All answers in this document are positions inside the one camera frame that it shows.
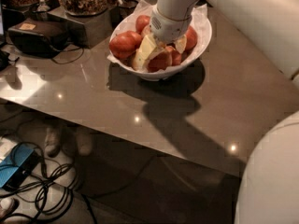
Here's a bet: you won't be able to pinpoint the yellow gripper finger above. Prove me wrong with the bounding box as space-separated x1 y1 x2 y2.
174 35 187 54
136 34 164 64

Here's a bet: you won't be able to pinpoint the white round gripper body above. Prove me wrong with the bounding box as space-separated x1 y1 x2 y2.
149 6 192 43

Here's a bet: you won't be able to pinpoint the yellow-red apple front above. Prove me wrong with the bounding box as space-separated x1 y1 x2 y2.
148 50 172 73

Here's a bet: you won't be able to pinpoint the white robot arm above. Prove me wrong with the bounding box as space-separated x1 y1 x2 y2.
150 0 299 224

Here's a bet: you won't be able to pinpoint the red apple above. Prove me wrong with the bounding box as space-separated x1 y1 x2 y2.
185 26 198 50
135 15 150 33
165 46 182 66
109 31 142 60

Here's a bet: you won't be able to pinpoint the red apple front right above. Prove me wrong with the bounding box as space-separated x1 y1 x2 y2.
165 46 182 66

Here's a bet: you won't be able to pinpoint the red apple back left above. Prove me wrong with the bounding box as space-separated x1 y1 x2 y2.
135 15 150 33

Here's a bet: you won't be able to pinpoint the red apple far left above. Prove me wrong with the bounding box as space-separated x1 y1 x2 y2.
109 31 142 60

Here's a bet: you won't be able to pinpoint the white ceramic bowl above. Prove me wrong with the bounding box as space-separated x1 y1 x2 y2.
109 3 213 82

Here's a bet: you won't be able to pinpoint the white paper bowl liner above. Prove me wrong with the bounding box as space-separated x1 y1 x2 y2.
107 0 211 75

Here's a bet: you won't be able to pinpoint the black cup with spoon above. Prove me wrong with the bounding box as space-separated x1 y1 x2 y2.
111 0 139 21

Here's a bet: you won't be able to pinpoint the grey metal stand box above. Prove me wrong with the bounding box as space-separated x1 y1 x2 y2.
48 7 113 49

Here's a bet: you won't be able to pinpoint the black device with label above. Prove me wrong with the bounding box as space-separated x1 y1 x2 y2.
7 19 69 58

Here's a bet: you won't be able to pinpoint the shoe under table right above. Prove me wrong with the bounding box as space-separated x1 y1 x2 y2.
75 128 93 156

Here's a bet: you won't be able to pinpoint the shoe under table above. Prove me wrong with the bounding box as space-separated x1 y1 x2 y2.
75 128 93 156
44 127 62 158

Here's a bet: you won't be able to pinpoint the metal scoop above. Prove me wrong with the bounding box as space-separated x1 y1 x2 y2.
36 0 50 12

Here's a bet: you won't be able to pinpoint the shoe under table left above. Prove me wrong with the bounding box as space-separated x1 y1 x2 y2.
44 127 62 158

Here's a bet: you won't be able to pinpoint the blue box on floor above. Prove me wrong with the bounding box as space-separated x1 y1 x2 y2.
0 144 38 191

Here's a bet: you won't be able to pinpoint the white shoe left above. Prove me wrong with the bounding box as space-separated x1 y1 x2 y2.
0 197 16 218

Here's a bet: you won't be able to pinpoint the black cable on table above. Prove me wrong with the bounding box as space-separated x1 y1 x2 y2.
50 44 86 65

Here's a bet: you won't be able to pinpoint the black cables on floor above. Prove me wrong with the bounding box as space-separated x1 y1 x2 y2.
0 109 99 224

